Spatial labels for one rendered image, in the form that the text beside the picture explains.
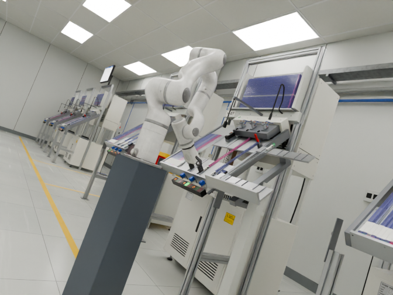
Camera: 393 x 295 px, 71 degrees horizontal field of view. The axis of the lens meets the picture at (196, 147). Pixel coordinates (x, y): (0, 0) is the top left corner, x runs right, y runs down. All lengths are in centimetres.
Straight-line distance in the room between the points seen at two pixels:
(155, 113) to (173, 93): 12
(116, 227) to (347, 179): 266
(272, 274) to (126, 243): 129
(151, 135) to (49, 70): 898
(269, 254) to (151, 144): 129
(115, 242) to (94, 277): 16
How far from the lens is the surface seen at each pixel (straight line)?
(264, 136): 195
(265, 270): 222
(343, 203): 335
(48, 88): 1011
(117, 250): 133
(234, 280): 158
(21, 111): 1004
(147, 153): 128
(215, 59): 156
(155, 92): 135
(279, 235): 221
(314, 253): 342
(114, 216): 126
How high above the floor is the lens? 73
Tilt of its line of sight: 5 degrees up
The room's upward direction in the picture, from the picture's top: 20 degrees clockwise
